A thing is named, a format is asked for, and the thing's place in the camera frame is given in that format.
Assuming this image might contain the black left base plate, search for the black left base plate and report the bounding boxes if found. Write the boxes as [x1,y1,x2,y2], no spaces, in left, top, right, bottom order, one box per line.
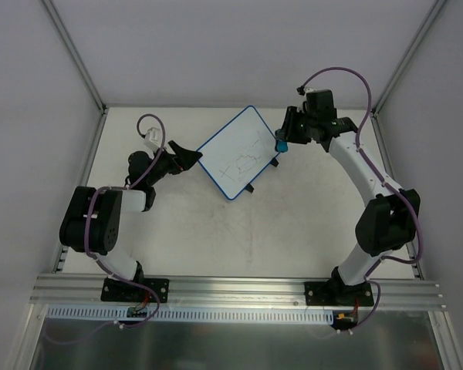
[100,277,170,304]

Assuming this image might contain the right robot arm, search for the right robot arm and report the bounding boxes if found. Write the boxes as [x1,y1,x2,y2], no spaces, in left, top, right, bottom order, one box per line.
[275,89,421,305]

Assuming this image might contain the right aluminium frame post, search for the right aluminium frame post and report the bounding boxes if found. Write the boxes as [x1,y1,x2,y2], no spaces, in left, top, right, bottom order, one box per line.
[372,0,448,118]

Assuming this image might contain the aluminium frame post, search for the aluminium frame post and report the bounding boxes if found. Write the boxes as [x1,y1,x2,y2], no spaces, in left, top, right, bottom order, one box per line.
[38,0,109,115]
[372,0,448,118]

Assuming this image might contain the aluminium front rail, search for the aluminium front rail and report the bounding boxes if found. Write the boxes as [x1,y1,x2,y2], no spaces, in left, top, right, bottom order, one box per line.
[29,274,448,311]

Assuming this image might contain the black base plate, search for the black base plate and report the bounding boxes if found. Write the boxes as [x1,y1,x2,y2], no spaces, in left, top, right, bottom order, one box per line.
[100,277,170,304]
[304,281,374,307]

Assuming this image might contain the blue-framed small whiteboard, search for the blue-framed small whiteboard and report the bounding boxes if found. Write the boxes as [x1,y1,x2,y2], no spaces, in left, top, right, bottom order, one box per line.
[198,106,279,201]

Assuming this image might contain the left aluminium frame post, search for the left aluminium frame post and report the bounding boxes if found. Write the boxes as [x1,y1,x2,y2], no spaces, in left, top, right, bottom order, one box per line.
[38,0,109,115]

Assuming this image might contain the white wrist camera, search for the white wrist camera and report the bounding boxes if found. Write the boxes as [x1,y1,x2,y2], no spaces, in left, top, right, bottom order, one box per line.
[296,86,314,113]
[144,127,162,151]

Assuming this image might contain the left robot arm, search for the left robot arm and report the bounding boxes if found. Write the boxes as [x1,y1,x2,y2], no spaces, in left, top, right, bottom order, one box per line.
[59,140,203,301]

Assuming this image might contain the white slotted cable duct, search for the white slotted cable duct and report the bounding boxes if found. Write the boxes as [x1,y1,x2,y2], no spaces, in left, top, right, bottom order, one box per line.
[46,304,334,325]

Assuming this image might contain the blue whiteboard eraser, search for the blue whiteboard eraser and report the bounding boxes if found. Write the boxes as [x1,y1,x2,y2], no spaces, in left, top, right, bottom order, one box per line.
[275,140,289,153]

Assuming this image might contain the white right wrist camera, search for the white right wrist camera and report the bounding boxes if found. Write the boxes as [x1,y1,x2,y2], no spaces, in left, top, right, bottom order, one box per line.
[296,86,314,113]

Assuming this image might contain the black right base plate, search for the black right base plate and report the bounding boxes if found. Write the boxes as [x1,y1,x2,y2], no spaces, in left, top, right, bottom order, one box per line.
[304,281,374,307]

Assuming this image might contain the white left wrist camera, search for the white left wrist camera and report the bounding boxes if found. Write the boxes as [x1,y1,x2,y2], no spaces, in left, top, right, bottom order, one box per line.
[144,127,162,151]

